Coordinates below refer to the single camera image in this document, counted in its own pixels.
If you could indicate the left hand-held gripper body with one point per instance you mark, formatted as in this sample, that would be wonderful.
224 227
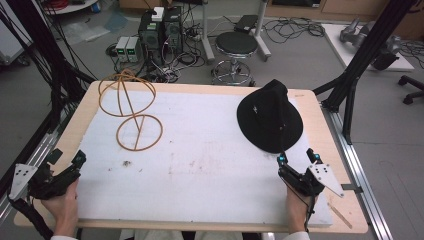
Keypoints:
43 185

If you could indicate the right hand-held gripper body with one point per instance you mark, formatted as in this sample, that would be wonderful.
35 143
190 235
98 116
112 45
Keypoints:
305 183

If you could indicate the black brimmed hat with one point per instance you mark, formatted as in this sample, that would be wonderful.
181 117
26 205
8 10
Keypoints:
270 116

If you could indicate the person's right hand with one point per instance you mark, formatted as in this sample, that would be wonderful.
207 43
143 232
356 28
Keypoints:
296 210

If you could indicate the person's left hand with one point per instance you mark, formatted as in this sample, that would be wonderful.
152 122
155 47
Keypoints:
63 210

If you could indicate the thin wooden stick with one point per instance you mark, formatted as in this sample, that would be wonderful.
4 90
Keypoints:
340 216

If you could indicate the person's white right sleeve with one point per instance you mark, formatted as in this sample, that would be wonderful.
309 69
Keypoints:
297 236

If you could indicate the person's white sleeve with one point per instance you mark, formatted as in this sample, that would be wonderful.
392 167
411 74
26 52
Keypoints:
63 238
297 236

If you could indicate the person's white left sleeve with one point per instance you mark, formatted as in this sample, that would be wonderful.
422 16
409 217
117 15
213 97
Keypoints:
63 238

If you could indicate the white foam sheet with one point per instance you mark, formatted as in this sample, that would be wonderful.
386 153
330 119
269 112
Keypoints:
200 183

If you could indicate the white floor board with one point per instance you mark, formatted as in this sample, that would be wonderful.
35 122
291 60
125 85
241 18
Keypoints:
346 53

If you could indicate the grey power supply unit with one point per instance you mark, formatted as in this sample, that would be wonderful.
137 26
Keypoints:
122 48
134 49

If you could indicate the black office chair base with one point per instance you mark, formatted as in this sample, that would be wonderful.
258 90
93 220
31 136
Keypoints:
411 87

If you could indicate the black round stool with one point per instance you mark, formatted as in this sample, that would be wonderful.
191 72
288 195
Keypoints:
236 43

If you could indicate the clear plastic sheet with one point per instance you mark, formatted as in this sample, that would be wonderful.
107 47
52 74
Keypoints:
85 31

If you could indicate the white stand leg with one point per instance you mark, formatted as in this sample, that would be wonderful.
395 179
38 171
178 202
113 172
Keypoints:
261 33
206 33

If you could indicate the black computer tower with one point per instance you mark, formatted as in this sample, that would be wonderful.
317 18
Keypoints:
150 36
173 31

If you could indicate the flat black box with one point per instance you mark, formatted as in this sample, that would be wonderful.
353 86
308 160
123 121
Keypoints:
246 23

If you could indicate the round white table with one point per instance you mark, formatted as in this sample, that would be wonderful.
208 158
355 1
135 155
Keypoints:
70 6

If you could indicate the small white box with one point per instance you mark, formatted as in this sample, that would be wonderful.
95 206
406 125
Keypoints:
157 14

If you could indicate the aluminium table rail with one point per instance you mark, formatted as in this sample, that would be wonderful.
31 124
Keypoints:
40 150
366 200

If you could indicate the small metal bracket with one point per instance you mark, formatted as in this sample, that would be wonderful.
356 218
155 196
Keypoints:
351 188

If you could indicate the black metal frame stand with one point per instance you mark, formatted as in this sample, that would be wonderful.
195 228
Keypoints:
373 43
43 43

